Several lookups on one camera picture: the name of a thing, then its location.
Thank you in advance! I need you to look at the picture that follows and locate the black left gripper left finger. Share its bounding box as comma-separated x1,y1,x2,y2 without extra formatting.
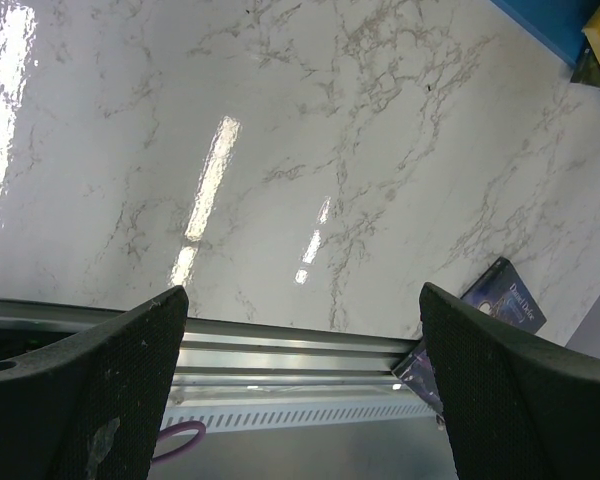
0,287,189,479

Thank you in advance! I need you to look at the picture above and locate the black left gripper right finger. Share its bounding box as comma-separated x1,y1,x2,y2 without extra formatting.
419,283,600,479

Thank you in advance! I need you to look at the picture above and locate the purple Robinson Crusoe book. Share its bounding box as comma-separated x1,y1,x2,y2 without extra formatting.
392,257,547,416

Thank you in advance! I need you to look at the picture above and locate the dark green Alice Wonderland book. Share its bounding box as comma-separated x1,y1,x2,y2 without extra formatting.
570,44,600,90

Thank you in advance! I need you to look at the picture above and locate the blue pink yellow shelf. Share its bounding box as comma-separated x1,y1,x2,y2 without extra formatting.
492,0,600,91

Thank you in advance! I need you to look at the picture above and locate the light blue slotted cable duct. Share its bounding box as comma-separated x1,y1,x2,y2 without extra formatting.
161,396,435,433

